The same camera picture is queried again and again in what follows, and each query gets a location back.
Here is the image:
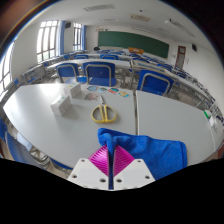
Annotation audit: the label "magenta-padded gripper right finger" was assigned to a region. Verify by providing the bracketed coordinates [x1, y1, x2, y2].
[112, 145, 157, 191]

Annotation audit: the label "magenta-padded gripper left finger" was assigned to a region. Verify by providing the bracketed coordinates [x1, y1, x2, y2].
[66, 144, 110, 191]

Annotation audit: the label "blue towel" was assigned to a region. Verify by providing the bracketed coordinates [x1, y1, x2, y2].
[97, 127, 189, 191]

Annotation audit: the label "rectangular picture card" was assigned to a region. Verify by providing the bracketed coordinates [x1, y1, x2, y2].
[83, 92, 100, 102]

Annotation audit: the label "small white box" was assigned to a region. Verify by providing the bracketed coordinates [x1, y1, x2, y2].
[49, 94, 73, 117]
[63, 82, 83, 99]

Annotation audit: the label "blue chair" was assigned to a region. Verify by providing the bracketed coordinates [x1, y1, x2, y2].
[55, 63, 80, 84]
[136, 69, 175, 97]
[3, 129, 38, 164]
[83, 61, 118, 88]

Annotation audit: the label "green and white packet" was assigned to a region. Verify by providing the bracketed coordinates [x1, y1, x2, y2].
[203, 109, 213, 120]

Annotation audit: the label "group of blue chairs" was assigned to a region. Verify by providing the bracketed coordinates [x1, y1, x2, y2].
[63, 49, 214, 101]

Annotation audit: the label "orange lectern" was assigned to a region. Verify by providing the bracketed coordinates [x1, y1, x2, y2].
[128, 47, 145, 55]

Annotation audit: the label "red-brown door with window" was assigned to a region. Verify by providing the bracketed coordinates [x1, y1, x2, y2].
[175, 45, 187, 69]

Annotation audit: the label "green chalkboard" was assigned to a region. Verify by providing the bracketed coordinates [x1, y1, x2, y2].
[97, 30, 170, 59]

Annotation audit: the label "tall window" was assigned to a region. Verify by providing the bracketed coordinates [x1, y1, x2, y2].
[36, 20, 59, 63]
[73, 22, 83, 52]

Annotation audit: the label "ceiling air conditioner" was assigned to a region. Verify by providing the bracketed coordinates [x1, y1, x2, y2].
[130, 13, 152, 22]

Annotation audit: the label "ceiling light panels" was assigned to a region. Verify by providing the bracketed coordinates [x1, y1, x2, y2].
[83, 3, 198, 38]

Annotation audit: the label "yellow-handled scissors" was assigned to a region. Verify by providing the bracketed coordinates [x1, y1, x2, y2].
[90, 94, 118, 124]

